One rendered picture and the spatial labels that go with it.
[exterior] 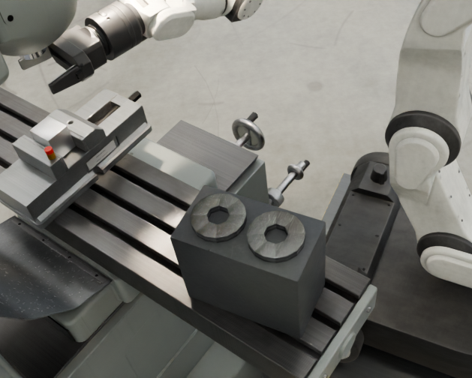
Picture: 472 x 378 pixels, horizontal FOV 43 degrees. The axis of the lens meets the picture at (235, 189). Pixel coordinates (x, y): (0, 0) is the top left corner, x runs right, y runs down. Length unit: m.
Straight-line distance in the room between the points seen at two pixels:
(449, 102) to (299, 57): 1.99
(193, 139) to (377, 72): 1.51
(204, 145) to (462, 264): 0.72
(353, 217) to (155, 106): 1.54
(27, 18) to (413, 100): 0.68
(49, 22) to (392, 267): 1.00
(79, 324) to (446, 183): 0.82
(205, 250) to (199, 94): 2.04
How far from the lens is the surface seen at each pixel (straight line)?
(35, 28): 0.97
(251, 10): 1.38
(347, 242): 1.55
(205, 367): 1.84
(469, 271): 1.41
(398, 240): 1.60
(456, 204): 1.36
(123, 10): 1.15
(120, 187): 1.30
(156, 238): 1.19
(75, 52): 1.10
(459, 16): 0.99
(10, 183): 1.31
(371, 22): 3.31
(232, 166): 1.55
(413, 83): 1.13
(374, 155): 1.75
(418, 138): 1.15
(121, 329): 1.40
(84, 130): 1.28
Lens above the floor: 1.86
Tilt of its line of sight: 49 degrees down
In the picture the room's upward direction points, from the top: 9 degrees counter-clockwise
